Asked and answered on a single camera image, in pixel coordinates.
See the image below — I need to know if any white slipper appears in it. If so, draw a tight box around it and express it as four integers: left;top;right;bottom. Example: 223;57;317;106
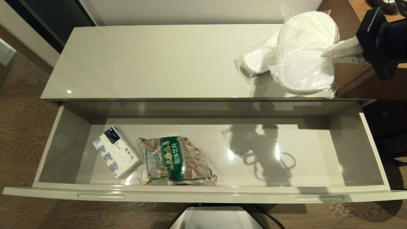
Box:
270;5;341;99
235;30;282;80

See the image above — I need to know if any white cabinet drawer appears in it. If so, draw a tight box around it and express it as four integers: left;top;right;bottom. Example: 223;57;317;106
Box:
3;100;407;205

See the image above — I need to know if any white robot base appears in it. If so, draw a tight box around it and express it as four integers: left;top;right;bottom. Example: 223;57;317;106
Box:
170;206;263;229

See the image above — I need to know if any brown wooden desk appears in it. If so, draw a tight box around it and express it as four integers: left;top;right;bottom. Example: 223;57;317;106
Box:
318;0;407;101

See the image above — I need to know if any dark glass vase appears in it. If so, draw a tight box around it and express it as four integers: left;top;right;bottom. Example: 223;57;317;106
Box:
366;0;401;15

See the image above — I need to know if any glossy grey cabinet top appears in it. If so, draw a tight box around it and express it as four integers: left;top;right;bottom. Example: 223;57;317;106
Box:
41;24;376;117

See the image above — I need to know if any green label snack bag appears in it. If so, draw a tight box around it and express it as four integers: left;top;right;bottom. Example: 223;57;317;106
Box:
137;136;219;186

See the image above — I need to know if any white blue tissue pack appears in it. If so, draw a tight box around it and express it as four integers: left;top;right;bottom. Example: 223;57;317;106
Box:
92;125;143;179

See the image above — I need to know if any dark glass door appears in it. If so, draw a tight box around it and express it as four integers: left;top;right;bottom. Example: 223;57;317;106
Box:
5;0;96;54

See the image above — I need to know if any pale grey panel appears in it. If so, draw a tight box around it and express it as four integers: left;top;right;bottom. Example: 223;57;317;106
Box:
0;39;16;66

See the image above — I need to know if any black base cable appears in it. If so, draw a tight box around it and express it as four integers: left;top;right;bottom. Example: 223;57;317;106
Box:
251;204;286;229

